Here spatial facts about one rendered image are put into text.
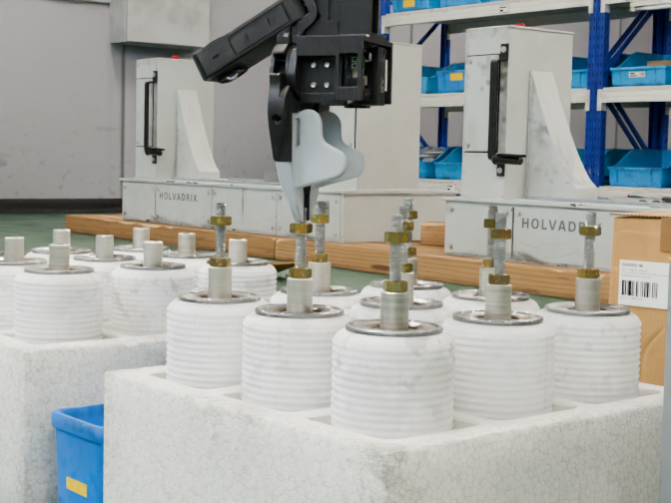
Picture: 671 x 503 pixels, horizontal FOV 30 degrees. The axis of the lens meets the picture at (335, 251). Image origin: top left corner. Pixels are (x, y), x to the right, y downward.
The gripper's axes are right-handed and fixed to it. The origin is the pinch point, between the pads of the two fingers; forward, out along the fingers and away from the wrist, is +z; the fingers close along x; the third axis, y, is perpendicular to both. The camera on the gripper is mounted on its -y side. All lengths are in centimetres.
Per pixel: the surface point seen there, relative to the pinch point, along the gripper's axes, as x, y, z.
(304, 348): -4.1, 2.9, 11.5
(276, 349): -4.8, 0.7, 11.6
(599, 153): 591, -88, -9
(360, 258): 295, -110, 30
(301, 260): -0.4, 0.8, 4.7
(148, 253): 28.0, -31.3, 7.5
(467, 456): -8.5, 18.2, 17.7
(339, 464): -13.6, 10.1, 18.1
